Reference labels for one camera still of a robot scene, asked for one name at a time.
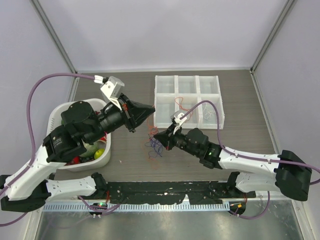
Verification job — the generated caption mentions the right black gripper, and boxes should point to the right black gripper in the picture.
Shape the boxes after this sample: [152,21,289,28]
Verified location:
[154,122,201,157]

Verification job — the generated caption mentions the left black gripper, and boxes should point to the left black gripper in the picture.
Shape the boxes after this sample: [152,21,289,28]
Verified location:
[84,92,156,145]

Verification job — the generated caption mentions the blue wire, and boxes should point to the blue wire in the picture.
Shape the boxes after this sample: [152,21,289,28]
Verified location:
[146,136,165,161]

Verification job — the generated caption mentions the orange wire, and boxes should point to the orange wire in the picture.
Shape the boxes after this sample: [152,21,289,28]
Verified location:
[174,96,195,118]
[142,116,161,171]

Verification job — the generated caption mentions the white wire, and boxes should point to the white wire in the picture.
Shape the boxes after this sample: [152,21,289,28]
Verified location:
[201,99,221,120]

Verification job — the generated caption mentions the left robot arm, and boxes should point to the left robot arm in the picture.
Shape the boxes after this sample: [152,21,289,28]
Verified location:
[0,94,155,213]

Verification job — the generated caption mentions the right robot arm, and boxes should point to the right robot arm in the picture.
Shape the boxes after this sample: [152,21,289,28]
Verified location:
[154,124,312,202]

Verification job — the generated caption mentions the white six-compartment organizer tray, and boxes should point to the white six-compartment organizer tray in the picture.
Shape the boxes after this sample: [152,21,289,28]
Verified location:
[153,75,225,130]

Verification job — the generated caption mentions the green melon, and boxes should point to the green melon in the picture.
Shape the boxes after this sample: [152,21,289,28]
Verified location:
[81,142,99,158]

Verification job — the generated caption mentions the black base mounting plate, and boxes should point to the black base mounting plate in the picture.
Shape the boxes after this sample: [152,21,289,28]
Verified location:
[77,180,256,204]

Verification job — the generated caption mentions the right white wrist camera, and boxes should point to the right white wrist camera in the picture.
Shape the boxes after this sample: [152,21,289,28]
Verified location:
[171,110,188,135]

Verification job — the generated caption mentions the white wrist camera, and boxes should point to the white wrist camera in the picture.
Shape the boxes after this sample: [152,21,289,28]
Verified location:
[171,110,188,135]
[94,75,125,111]

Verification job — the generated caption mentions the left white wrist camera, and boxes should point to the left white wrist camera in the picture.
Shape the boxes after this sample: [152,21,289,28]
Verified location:
[94,75,125,111]

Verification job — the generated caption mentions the white slotted cable duct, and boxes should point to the white slotted cable duct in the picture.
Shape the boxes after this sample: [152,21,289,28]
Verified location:
[42,201,230,212]

